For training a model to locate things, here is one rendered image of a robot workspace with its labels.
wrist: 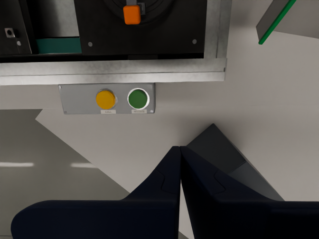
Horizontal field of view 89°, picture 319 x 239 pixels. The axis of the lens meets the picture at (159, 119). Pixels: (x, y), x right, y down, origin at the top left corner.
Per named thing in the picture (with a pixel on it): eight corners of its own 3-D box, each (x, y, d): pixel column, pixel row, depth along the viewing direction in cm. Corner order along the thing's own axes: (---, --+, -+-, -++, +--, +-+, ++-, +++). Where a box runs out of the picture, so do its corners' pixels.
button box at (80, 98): (155, 107, 42) (154, 114, 36) (76, 108, 43) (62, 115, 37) (155, 79, 40) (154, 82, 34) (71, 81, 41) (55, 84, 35)
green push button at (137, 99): (148, 106, 37) (147, 108, 35) (130, 106, 37) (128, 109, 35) (147, 88, 36) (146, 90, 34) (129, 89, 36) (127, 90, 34)
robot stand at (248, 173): (207, 179, 54) (230, 241, 35) (178, 151, 51) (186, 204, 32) (241, 152, 50) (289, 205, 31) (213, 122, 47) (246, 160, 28)
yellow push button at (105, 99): (117, 107, 37) (115, 109, 35) (100, 107, 37) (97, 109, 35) (116, 89, 36) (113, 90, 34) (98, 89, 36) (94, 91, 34)
